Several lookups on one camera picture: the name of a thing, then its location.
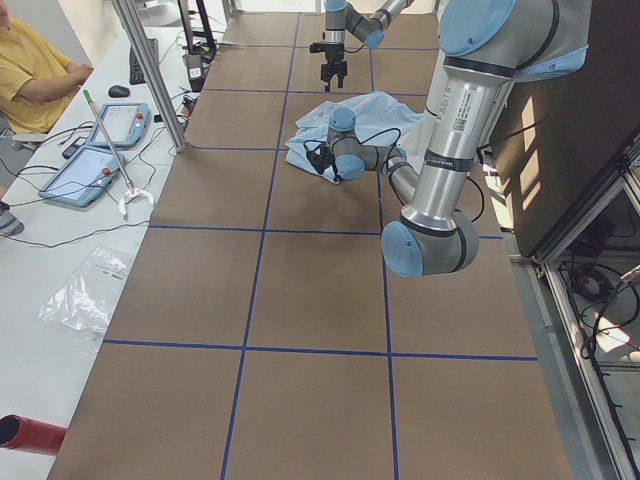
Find light blue button shirt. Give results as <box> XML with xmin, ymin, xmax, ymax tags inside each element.
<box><xmin>285</xmin><ymin>91</ymin><xmax>424</xmax><ymax>175</ymax></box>

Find black keyboard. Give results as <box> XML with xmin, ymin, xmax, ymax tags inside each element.
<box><xmin>128</xmin><ymin>37</ymin><xmax>160</xmax><ymax>85</ymax></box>

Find metal reacher grabber tool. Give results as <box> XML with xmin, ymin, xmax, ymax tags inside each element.
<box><xmin>82</xmin><ymin>89</ymin><xmax>155</xmax><ymax>220</ymax></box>

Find upper blue teach pendant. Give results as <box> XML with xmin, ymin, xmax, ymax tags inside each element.
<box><xmin>98</xmin><ymin>103</ymin><xmax>150</xmax><ymax>149</ymax></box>

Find blue teach pendant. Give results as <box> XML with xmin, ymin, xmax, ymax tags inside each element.
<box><xmin>38</xmin><ymin>146</ymin><xmax>125</xmax><ymax>207</ymax></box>
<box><xmin>98</xmin><ymin>103</ymin><xmax>150</xmax><ymax>149</ymax></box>

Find black computer mouse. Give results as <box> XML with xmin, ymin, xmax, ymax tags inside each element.
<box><xmin>108</xmin><ymin>85</ymin><xmax>131</xmax><ymax>98</ymax></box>

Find lower blue teach pendant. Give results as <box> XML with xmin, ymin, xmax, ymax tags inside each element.
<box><xmin>38</xmin><ymin>146</ymin><xmax>125</xmax><ymax>207</ymax></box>

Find clear plastic bag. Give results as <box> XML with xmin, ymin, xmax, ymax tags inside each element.
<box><xmin>33</xmin><ymin>246</ymin><xmax>134</xmax><ymax>356</ymax></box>

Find person in yellow shirt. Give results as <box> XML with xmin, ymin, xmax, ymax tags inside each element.
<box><xmin>0</xmin><ymin>0</ymin><xmax>95</xmax><ymax>237</ymax></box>

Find red cylinder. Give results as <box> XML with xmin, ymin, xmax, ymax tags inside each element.
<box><xmin>1</xmin><ymin>414</ymin><xmax>67</xmax><ymax>456</ymax></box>

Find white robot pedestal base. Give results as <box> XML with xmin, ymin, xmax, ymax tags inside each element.
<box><xmin>398</xmin><ymin>111</ymin><xmax>436</xmax><ymax>177</ymax></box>

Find aluminium frame post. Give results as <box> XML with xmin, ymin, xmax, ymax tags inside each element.
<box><xmin>112</xmin><ymin>0</ymin><xmax>187</xmax><ymax>153</ymax></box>

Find black table cables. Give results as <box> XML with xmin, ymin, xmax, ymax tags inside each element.
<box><xmin>0</xmin><ymin>119</ymin><xmax>174</xmax><ymax>249</ymax></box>

